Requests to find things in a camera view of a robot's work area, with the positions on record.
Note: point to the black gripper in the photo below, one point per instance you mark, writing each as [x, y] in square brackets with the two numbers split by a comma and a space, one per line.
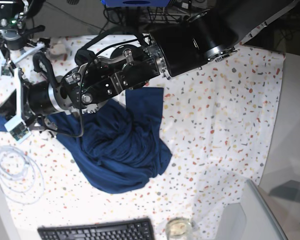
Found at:
[40, 103]
[13, 39]

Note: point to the dark blue t-shirt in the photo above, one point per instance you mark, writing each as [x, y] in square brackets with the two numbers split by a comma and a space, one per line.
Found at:
[121, 148]

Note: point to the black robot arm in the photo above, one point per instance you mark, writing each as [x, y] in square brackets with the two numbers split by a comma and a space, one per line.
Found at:
[15, 13]
[210, 35]

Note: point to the black computer keyboard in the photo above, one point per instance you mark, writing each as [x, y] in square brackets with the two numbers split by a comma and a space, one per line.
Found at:
[137, 229]

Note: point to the terrazzo patterned table cloth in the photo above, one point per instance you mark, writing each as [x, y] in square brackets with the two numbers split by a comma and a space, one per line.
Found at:
[217, 122]

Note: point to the clear glass jar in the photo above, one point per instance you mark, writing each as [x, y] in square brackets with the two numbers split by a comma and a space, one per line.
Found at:
[179, 228]

